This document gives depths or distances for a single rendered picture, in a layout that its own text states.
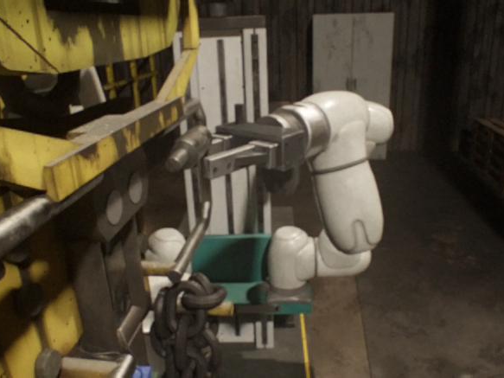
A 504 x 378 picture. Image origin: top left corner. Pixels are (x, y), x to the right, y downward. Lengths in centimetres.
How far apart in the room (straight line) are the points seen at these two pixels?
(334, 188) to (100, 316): 47
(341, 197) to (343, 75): 519
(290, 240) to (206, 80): 69
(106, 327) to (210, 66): 140
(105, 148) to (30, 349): 15
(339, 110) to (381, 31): 521
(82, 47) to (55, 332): 21
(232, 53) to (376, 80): 438
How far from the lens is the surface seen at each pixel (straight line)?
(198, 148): 48
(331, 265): 168
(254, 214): 179
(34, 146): 23
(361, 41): 589
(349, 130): 73
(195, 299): 47
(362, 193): 74
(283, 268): 168
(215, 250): 183
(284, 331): 225
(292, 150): 59
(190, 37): 51
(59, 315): 36
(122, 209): 37
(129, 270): 44
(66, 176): 25
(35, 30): 25
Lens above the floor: 173
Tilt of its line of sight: 20 degrees down
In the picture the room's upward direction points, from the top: 2 degrees counter-clockwise
